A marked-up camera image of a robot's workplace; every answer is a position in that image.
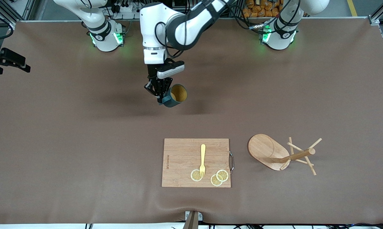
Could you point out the yellow plastic fork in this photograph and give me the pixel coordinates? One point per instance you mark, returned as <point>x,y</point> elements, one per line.
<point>203,152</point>

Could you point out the bamboo cutting board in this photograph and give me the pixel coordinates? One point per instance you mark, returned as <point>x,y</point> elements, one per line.
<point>181,159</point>

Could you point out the wooden mug tree rack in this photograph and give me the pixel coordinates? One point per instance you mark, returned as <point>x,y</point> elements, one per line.
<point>264,148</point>

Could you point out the lemon slice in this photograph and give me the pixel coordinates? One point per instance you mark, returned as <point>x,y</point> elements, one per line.
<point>215,181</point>
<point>194,175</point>
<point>223,175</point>

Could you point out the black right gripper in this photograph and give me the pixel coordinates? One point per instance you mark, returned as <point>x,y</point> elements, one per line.
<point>9,56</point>

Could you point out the aluminium frame extrusion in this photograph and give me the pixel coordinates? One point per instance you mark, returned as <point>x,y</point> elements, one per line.
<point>374,19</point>
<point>28,9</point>

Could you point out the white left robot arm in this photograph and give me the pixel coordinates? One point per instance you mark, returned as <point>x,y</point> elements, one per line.
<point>153,28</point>

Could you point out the white power strip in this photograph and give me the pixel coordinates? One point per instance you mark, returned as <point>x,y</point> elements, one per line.
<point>127,9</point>

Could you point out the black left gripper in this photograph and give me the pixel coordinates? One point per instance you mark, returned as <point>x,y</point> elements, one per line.
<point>151,71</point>

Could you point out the orange snack bags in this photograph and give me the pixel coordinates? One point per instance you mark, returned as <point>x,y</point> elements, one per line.
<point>261,9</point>

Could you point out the dark teal mug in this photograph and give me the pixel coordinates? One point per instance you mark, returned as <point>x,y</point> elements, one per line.
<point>178,93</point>

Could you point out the aluminium camera post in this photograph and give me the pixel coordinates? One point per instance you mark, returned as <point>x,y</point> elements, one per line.
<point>191,222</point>

